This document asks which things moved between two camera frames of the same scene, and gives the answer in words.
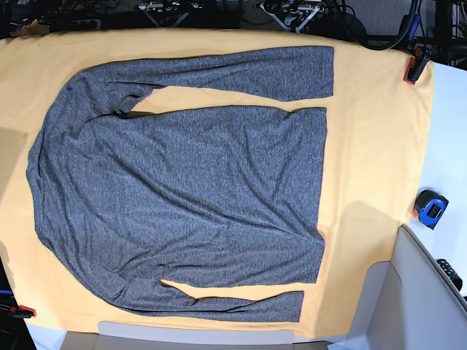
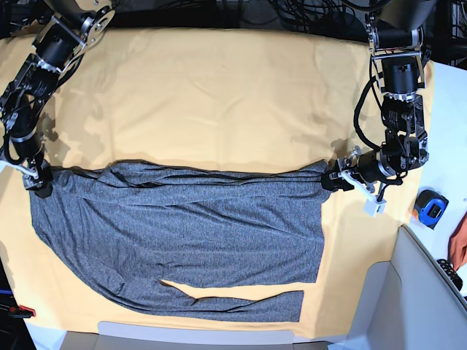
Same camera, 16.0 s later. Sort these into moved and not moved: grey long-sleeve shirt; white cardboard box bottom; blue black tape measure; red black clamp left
Moved: grey long-sleeve shirt
Not moved: white cardboard box bottom; red black clamp left; blue black tape measure
